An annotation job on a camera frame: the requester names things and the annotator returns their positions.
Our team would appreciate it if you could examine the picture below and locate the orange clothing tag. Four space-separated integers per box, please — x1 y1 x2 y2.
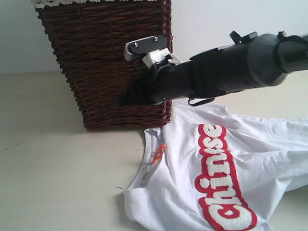
151 144 166 165

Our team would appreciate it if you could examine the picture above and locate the brown wicker basket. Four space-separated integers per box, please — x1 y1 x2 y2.
35 0 173 130

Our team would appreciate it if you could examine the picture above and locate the white t-shirt red lettering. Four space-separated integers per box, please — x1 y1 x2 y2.
124 100 308 231

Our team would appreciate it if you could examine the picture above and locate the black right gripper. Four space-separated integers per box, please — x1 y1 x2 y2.
115 60 193 108

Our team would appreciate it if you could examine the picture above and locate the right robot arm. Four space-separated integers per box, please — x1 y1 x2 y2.
117 31 308 107

